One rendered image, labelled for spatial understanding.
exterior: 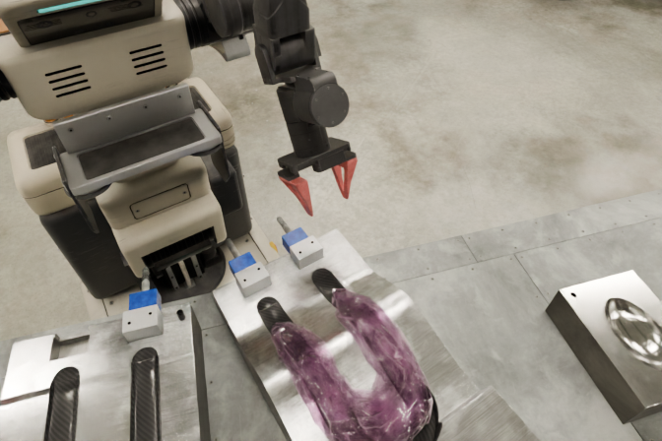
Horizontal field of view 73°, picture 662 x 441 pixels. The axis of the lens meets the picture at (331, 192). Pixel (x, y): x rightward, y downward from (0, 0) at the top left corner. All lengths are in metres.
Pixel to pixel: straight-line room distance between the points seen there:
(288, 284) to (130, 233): 0.38
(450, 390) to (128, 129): 0.66
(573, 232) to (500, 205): 1.18
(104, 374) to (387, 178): 1.71
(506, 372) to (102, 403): 0.61
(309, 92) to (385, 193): 1.59
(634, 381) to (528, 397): 0.15
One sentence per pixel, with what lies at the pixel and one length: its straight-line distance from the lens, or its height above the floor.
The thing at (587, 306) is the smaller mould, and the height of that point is 0.87.
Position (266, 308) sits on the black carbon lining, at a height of 0.85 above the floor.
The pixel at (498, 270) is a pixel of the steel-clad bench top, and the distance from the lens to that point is 0.95.
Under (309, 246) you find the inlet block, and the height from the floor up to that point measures 0.88.
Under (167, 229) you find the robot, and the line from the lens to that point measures 1.02.
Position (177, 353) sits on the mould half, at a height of 0.89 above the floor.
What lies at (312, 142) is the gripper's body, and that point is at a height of 1.11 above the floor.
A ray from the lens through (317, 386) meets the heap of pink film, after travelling 0.66.
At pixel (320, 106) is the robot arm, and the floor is 1.19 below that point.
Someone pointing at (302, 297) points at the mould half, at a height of 0.86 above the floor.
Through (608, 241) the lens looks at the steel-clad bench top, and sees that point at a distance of 1.09.
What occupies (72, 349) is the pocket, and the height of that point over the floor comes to 0.86.
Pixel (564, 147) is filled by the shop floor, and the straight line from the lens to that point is 2.69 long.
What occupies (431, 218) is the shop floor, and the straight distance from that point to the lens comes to 2.08.
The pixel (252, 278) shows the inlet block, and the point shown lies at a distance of 0.79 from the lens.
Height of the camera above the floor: 1.53
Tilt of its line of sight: 46 degrees down
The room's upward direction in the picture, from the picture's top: straight up
